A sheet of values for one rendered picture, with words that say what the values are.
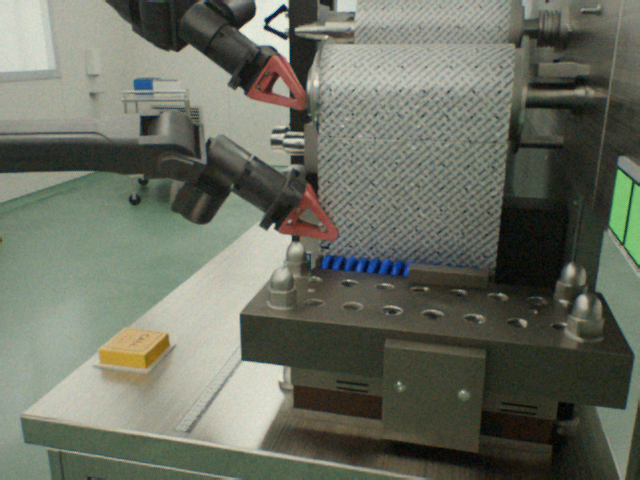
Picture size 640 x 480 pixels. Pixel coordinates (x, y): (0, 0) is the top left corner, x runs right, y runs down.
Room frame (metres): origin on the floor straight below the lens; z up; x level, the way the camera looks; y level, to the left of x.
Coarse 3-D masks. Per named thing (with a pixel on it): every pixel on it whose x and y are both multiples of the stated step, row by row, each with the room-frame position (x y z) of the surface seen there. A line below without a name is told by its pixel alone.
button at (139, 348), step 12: (120, 336) 0.77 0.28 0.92; (132, 336) 0.77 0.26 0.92; (144, 336) 0.77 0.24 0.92; (156, 336) 0.77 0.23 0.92; (168, 336) 0.78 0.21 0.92; (108, 348) 0.74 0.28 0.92; (120, 348) 0.74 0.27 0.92; (132, 348) 0.74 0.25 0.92; (144, 348) 0.74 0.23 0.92; (156, 348) 0.75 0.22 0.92; (108, 360) 0.73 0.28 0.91; (120, 360) 0.73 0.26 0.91; (132, 360) 0.73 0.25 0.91; (144, 360) 0.72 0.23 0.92
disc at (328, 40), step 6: (330, 36) 0.87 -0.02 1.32; (324, 42) 0.83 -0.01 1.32; (330, 42) 0.86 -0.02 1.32; (324, 48) 0.83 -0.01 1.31; (318, 54) 0.81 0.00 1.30; (318, 60) 0.80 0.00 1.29; (318, 66) 0.80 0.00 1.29; (318, 72) 0.80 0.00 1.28; (318, 78) 0.80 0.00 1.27; (318, 84) 0.80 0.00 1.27; (318, 90) 0.80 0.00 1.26; (318, 96) 0.80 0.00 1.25; (318, 102) 0.80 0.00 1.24; (318, 108) 0.80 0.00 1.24; (318, 114) 0.80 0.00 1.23; (318, 120) 0.80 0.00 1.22; (318, 126) 0.80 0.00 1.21; (318, 132) 0.81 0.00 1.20
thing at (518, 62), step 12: (516, 60) 0.77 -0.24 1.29; (312, 72) 0.82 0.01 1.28; (516, 72) 0.76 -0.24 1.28; (312, 84) 0.81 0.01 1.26; (516, 84) 0.75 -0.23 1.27; (312, 96) 0.81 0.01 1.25; (516, 96) 0.75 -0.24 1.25; (312, 108) 0.81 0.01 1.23; (516, 108) 0.75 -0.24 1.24; (312, 120) 0.82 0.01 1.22; (516, 120) 0.75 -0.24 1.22
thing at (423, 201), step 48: (336, 144) 0.79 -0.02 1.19; (384, 144) 0.77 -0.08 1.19; (432, 144) 0.76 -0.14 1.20; (480, 144) 0.74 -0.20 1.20; (336, 192) 0.79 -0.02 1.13; (384, 192) 0.77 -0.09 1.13; (432, 192) 0.76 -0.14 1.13; (480, 192) 0.75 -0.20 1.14; (336, 240) 0.79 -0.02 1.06; (384, 240) 0.78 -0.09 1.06; (432, 240) 0.76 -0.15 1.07; (480, 240) 0.75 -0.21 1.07
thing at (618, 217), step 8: (624, 176) 0.50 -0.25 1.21; (616, 184) 0.52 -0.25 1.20; (624, 184) 0.49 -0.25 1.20; (616, 192) 0.51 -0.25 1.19; (624, 192) 0.49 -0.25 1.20; (616, 200) 0.51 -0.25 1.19; (624, 200) 0.48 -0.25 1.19; (616, 208) 0.50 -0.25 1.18; (624, 208) 0.48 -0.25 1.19; (616, 216) 0.50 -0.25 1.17; (624, 216) 0.48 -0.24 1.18; (616, 224) 0.50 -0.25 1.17; (624, 224) 0.47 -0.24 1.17; (616, 232) 0.49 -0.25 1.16
